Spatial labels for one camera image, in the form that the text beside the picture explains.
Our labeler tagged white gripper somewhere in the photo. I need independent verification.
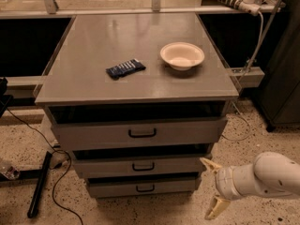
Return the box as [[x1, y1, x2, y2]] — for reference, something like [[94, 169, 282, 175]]
[[200, 157, 245, 220]]

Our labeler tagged grey bottom drawer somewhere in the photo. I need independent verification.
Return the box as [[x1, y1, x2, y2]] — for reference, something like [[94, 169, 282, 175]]
[[86, 172, 201, 198]]

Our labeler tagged grey drawer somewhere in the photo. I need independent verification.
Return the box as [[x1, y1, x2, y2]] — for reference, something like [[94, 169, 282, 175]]
[[86, 172, 201, 198], [72, 143, 213, 178], [48, 100, 229, 152]]

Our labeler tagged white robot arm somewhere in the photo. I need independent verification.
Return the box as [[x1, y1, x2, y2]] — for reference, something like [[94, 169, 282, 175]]
[[200, 152, 300, 220]]

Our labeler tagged grey middle drawer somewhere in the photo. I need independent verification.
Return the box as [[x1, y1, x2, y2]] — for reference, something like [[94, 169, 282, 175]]
[[72, 143, 213, 178]]

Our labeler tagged grey drawer cabinet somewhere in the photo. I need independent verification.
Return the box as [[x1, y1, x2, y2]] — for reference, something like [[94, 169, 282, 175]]
[[35, 12, 240, 200]]

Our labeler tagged grey top drawer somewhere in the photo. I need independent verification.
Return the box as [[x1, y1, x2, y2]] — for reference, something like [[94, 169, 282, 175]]
[[48, 100, 229, 152]]

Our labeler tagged dark grey side cabinet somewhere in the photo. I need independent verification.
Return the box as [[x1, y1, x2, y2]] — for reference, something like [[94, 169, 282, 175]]
[[253, 0, 300, 132]]

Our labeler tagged white paper bowl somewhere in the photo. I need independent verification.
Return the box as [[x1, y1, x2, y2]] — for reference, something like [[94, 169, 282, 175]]
[[160, 42, 205, 71]]

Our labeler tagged black metal floor bar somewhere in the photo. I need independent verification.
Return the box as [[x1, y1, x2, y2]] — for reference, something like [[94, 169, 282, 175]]
[[27, 152, 53, 218]]

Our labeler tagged white power strip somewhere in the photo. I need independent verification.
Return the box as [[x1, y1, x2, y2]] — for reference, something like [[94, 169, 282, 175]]
[[218, 0, 261, 16]]

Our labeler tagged black device at left edge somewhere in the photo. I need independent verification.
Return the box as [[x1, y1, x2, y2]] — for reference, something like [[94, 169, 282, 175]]
[[0, 78, 13, 117]]

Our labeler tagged white power cable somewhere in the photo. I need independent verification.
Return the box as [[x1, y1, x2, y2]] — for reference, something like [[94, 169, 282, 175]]
[[220, 11, 265, 143]]

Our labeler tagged black floor cable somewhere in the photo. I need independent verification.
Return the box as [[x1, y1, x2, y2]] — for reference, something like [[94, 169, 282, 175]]
[[6, 107, 84, 225]]

